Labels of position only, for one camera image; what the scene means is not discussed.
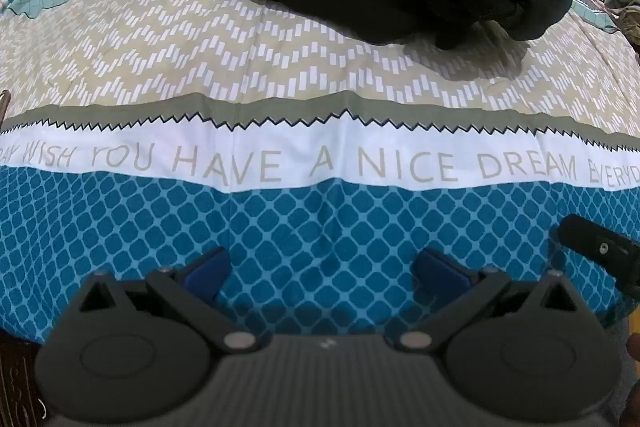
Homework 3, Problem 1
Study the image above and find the olive crumpled cloth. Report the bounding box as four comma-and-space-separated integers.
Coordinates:
604, 0, 640, 55

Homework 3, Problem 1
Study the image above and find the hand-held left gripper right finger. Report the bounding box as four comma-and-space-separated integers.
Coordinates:
396, 248, 581, 353

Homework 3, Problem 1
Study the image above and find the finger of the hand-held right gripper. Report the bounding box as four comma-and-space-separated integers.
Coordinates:
556, 214, 619, 267

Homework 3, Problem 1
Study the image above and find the patterned bed sheet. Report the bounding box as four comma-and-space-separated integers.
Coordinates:
0, 0, 640, 358

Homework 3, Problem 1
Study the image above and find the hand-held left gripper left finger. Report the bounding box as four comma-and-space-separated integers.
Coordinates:
75, 247, 257, 354

